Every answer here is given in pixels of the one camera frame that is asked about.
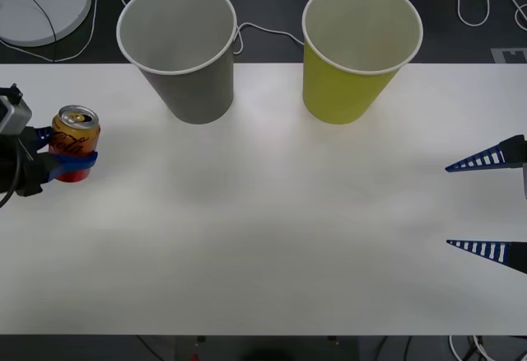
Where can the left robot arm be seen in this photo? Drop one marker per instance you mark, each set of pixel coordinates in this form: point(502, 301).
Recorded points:
point(12, 111)

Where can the round white disc base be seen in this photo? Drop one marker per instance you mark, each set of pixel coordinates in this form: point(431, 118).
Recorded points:
point(24, 10)

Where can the grey plastic waste bin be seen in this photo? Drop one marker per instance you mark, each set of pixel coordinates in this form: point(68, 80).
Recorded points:
point(197, 93)

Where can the yellow-green plastic waste bin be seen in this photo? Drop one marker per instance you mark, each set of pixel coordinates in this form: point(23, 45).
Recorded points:
point(337, 93)

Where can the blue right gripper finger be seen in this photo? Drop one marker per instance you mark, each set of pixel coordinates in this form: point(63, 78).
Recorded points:
point(514, 256)
point(508, 155)

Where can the red and gold drink can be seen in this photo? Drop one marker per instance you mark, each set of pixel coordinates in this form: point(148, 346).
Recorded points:
point(76, 138)

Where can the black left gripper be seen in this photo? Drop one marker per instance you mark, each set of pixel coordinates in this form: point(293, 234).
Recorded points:
point(10, 163)

